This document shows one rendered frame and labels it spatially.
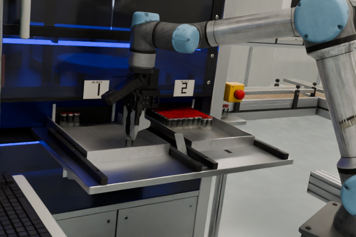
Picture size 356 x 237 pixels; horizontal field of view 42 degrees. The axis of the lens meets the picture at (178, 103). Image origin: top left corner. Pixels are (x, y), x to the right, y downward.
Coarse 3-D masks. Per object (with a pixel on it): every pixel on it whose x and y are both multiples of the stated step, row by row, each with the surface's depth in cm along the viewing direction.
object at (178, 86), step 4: (176, 80) 166; (180, 80) 167; (184, 80) 168; (188, 80) 169; (192, 80) 170; (176, 84) 166; (180, 84) 167; (184, 84) 168; (188, 84) 169; (192, 84) 170; (176, 88) 167; (180, 88) 168; (188, 88) 170; (192, 88) 171; (176, 92) 167; (180, 92) 168; (188, 92) 170; (192, 92) 171
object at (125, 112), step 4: (124, 108) 137; (128, 108) 137; (124, 112) 137; (128, 112) 136; (124, 116) 138; (128, 116) 137; (124, 120) 138; (128, 120) 137; (124, 124) 138; (128, 124) 138; (124, 128) 138; (128, 128) 138; (128, 132) 138
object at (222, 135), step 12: (216, 120) 174; (168, 132) 154; (180, 132) 162; (192, 132) 164; (204, 132) 166; (216, 132) 167; (228, 132) 168; (240, 132) 163; (192, 144) 143; (204, 144) 146; (216, 144) 149; (228, 144) 152; (240, 144) 155; (252, 144) 158
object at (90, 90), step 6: (84, 84) 147; (90, 84) 148; (96, 84) 149; (102, 84) 150; (108, 84) 151; (84, 90) 147; (90, 90) 149; (96, 90) 150; (102, 90) 151; (84, 96) 148; (90, 96) 149; (96, 96) 150
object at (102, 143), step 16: (48, 128) 150; (64, 128) 152; (80, 128) 154; (96, 128) 156; (112, 128) 158; (80, 144) 129; (96, 144) 140; (112, 144) 142; (144, 144) 145; (160, 144) 137; (96, 160) 126; (112, 160) 129
